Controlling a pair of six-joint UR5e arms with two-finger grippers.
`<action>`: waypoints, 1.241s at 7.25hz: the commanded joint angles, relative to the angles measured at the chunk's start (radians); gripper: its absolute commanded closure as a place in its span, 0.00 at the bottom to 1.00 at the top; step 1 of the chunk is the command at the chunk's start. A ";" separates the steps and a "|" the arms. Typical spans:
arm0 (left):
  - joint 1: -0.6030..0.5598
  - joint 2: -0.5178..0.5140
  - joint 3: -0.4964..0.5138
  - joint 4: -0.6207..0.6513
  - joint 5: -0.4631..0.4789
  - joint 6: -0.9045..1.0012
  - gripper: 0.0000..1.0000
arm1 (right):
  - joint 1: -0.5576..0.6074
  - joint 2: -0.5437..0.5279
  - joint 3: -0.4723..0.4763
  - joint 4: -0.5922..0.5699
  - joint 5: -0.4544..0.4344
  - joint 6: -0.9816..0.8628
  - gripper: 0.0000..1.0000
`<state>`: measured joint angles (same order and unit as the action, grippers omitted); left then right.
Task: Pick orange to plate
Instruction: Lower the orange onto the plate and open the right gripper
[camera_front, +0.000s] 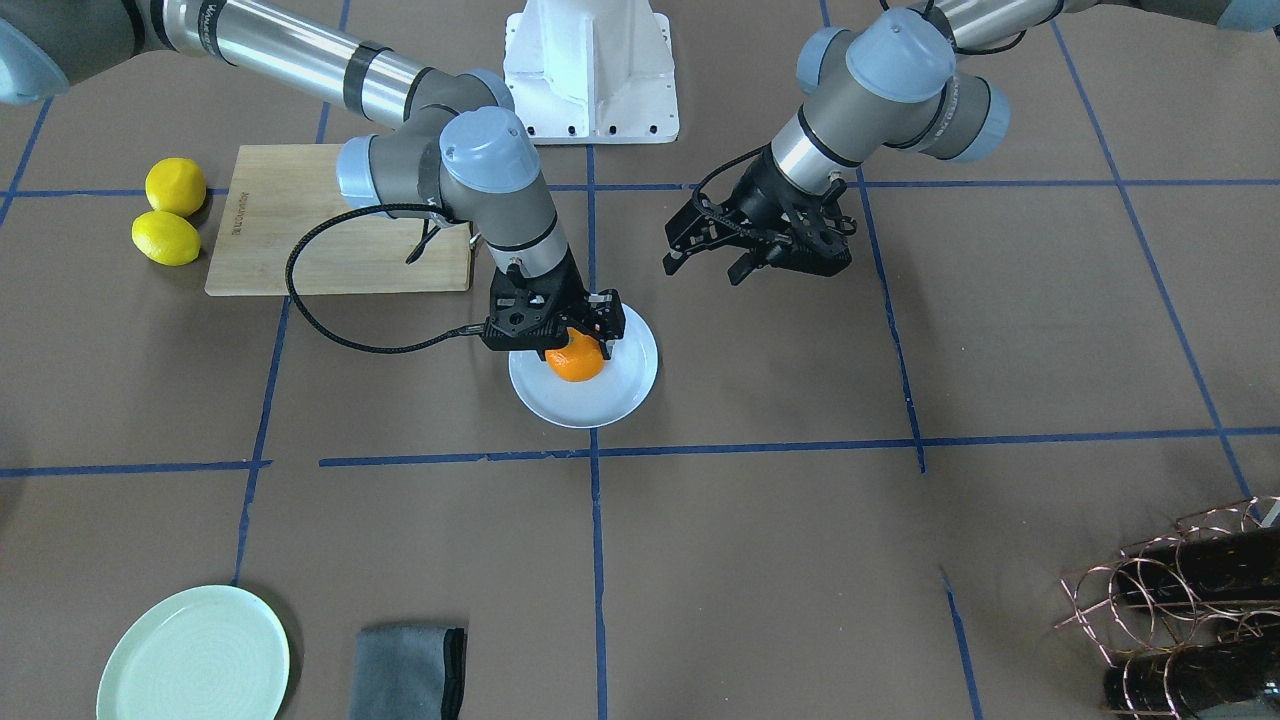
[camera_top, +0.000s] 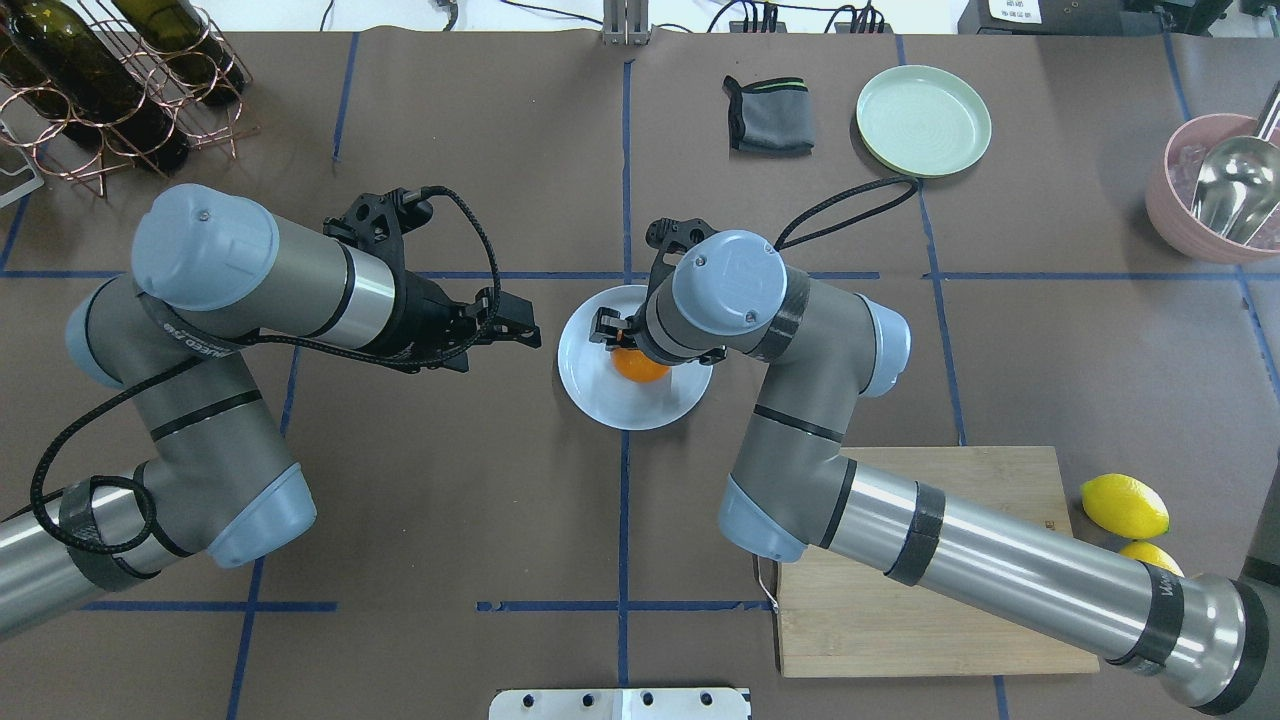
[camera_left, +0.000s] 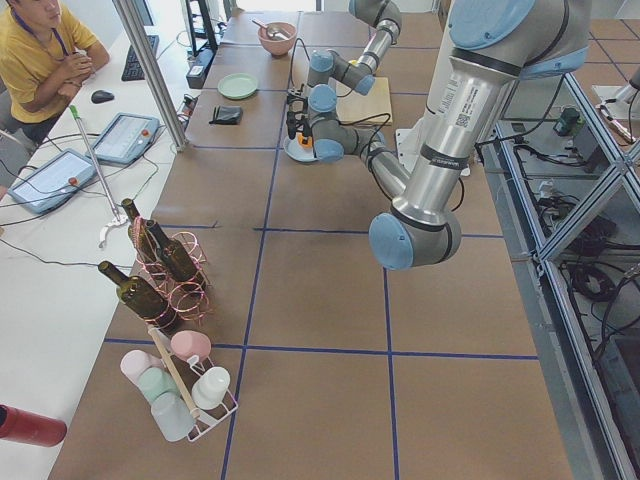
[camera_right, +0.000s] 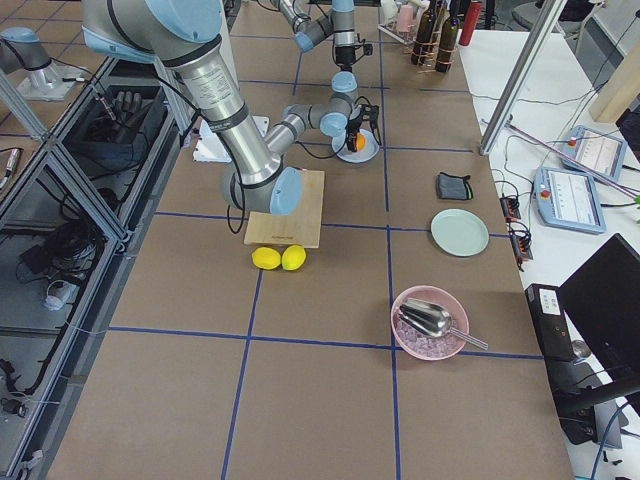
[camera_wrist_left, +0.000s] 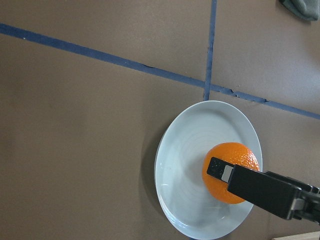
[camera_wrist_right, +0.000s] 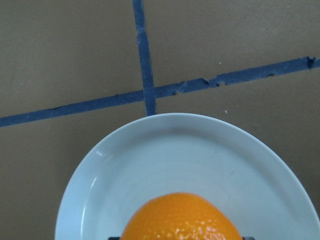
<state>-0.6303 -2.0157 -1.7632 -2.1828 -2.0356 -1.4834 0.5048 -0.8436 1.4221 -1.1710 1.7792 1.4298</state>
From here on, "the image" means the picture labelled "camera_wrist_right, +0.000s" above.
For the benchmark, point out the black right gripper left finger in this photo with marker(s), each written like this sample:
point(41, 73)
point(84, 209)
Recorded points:
point(114, 238)

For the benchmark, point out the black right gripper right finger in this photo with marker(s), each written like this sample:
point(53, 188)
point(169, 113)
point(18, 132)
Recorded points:
point(248, 238)

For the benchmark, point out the orange fruit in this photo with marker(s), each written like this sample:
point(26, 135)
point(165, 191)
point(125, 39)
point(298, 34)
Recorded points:
point(179, 216)

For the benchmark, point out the light blue plate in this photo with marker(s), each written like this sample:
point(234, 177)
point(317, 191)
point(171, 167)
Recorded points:
point(183, 152)

